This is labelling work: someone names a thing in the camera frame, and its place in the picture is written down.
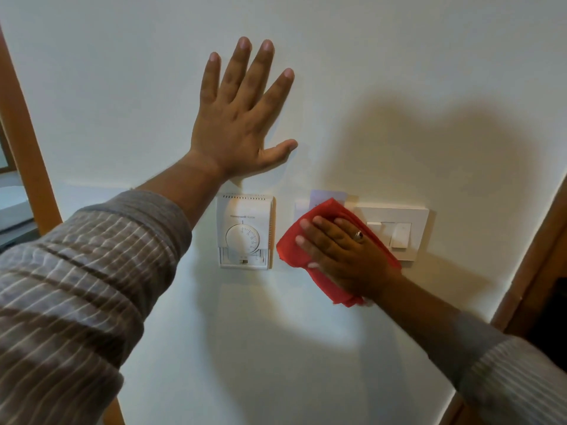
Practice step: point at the person's left thumb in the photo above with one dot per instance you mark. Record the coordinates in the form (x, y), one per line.
(279, 152)

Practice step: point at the person's left middle finger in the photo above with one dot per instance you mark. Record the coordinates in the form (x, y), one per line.
(260, 70)

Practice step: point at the person's right forearm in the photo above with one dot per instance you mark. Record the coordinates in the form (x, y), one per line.
(465, 349)

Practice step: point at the pale lilac key card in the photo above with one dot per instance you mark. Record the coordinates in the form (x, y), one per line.
(325, 196)

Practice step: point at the person's left little finger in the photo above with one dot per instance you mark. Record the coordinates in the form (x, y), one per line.
(211, 79)

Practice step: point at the person's right middle finger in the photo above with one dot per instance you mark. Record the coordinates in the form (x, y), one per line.
(320, 234)

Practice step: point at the dark brown wooden door frame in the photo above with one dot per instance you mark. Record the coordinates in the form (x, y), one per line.
(531, 265)

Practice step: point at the red cleaning cloth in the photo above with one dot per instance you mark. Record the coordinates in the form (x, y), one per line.
(292, 254)

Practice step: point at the light brown wooden door frame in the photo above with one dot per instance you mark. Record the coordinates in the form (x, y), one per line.
(22, 150)

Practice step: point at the person's left hand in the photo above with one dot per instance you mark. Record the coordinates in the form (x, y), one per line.
(230, 128)

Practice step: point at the person's left forearm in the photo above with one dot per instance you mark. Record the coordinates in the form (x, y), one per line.
(88, 283)

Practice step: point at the white dial wall thermostat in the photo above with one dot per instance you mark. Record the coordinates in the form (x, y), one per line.
(243, 216)

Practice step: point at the grey ledge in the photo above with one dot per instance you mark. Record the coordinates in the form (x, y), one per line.
(13, 212)

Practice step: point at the person's right thumb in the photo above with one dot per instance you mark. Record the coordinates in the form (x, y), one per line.
(316, 266)

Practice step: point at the person's right little finger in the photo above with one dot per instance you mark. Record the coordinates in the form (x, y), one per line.
(354, 226)

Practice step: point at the person's right hand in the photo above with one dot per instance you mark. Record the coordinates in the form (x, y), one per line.
(354, 265)

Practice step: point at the white wall switch plate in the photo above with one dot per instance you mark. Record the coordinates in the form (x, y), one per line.
(414, 219)

